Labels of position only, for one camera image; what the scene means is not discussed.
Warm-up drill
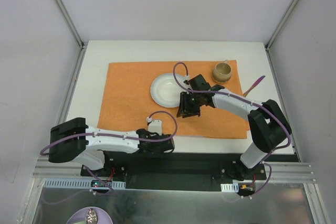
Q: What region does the white ceramic plate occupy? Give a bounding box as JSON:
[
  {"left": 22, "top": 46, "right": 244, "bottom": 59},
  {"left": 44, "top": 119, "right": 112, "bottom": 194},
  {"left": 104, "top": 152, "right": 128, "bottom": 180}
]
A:
[{"left": 150, "top": 73, "right": 185, "bottom": 108}]

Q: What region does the beige ceramic mug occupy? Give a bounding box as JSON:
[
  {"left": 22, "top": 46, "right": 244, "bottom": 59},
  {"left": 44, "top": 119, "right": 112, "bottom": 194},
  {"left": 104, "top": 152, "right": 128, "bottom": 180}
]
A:
[{"left": 212, "top": 60, "right": 232, "bottom": 83}]

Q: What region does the orange cloth placemat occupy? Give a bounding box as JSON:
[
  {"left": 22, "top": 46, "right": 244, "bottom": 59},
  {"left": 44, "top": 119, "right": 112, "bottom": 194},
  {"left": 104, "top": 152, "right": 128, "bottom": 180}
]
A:
[{"left": 98, "top": 61, "right": 249, "bottom": 139}]

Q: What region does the iridescent purple knife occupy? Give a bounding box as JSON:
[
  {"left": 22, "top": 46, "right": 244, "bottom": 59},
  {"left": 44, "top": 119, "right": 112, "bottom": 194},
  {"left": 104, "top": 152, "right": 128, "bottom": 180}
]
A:
[{"left": 243, "top": 76, "right": 266, "bottom": 97}]

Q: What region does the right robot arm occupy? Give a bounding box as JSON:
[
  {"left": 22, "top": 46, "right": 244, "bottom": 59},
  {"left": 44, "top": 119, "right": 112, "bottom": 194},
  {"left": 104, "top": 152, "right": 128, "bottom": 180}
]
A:
[{"left": 173, "top": 74, "right": 291, "bottom": 179}]

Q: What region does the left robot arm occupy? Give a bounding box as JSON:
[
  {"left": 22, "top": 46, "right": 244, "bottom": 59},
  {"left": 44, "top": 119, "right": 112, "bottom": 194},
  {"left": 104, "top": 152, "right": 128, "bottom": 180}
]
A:
[{"left": 47, "top": 118, "right": 175, "bottom": 176}]

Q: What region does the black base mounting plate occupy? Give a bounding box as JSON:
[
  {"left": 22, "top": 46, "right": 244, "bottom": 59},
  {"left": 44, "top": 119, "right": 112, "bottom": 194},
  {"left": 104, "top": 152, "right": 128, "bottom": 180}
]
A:
[{"left": 91, "top": 152, "right": 266, "bottom": 191}]

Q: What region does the lilac plate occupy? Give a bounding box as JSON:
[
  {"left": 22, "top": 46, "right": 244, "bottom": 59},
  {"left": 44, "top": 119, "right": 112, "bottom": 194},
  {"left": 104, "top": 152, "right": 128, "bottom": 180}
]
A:
[{"left": 66, "top": 207, "right": 113, "bottom": 224}]

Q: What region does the silver cutlery on lilac plate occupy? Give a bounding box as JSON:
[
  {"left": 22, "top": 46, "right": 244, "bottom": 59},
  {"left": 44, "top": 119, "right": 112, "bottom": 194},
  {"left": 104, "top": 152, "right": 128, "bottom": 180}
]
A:
[{"left": 85, "top": 208, "right": 98, "bottom": 224}]

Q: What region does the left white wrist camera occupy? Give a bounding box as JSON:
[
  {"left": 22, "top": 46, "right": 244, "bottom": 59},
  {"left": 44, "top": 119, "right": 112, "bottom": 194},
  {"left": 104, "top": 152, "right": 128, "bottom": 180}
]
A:
[{"left": 146, "top": 117, "right": 162, "bottom": 135}]

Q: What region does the right white cable duct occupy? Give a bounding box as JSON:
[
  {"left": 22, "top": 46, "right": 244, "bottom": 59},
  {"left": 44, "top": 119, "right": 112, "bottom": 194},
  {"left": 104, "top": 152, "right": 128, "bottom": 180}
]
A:
[{"left": 220, "top": 183, "right": 239, "bottom": 193}]

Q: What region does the white cable duct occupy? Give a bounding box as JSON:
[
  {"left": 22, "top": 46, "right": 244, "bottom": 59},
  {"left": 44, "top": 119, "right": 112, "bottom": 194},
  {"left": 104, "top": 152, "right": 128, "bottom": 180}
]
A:
[
  {"left": 220, "top": 183, "right": 239, "bottom": 193},
  {"left": 43, "top": 178, "right": 126, "bottom": 190}
]

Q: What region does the left white cable duct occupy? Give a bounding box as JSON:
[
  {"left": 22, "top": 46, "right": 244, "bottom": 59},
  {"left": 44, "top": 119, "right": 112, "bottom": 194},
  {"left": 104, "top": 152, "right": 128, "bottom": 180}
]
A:
[{"left": 43, "top": 178, "right": 126, "bottom": 190}]

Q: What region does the aluminium front rail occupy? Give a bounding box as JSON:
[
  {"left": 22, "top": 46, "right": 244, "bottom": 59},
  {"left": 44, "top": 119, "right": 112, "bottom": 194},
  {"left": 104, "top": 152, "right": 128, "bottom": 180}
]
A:
[{"left": 33, "top": 157, "right": 318, "bottom": 184}]

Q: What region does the left aluminium frame post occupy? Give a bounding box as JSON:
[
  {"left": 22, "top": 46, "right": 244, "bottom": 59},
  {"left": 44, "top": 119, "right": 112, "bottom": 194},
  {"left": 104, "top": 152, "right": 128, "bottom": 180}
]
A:
[{"left": 54, "top": 0, "right": 85, "bottom": 49}]

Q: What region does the aluminium frame post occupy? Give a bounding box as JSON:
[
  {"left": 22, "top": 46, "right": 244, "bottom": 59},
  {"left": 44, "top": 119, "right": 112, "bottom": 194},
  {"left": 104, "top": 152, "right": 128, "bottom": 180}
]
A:
[
  {"left": 54, "top": 0, "right": 85, "bottom": 49},
  {"left": 265, "top": 0, "right": 300, "bottom": 52}
]

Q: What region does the right aluminium frame post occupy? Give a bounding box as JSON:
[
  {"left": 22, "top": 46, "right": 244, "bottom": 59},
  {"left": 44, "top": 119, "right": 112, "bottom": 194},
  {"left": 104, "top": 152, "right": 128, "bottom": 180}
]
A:
[{"left": 265, "top": 0, "right": 300, "bottom": 52}]

